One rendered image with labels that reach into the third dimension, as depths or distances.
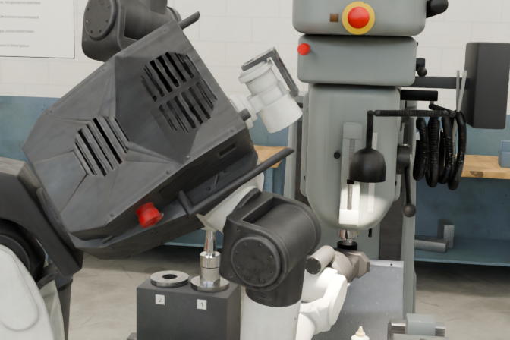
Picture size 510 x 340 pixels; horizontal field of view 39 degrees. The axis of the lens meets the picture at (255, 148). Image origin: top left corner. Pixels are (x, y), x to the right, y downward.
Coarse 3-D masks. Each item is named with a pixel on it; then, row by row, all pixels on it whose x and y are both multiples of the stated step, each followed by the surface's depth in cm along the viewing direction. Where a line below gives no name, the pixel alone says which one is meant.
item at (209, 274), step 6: (204, 264) 165; (210, 264) 164; (216, 264) 165; (204, 270) 165; (210, 270) 165; (216, 270) 165; (204, 276) 165; (210, 276) 165; (216, 276) 166; (204, 282) 165; (210, 282) 165; (216, 282) 166
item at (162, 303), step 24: (144, 288) 165; (168, 288) 165; (192, 288) 166; (216, 288) 164; (240, 288) 171; (144, 312) 166; (168, 312) 164; (192, 312) 163; (216, 312) 162; (240, 312) 172; (144, 336) 167; (168, 336) 165; (192, 336) 164; (216, 336) 162
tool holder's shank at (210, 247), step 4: (208, 232) 165; (212, 232) 165; (208, 236) 165; (212, 236) 165; (208, 240) 165; (212, 240) 165; (204, 244) 166; (208, 244) 165; (212, 244) 165; (216, 244) 166; (204, 248) 166; (208, 248) 165; (212, 248) 165; (216, 248) 166; (208, 252) 165; (212, 252) 165
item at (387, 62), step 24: (312, 48) 147; (336, 48) 146; (360, 48) 145; (384, 48) 145; (408, 48) 144; (312, 72) 147; (336, 72) 147; (360, 72) 146; (384, 72) 145; (408, 72) 145
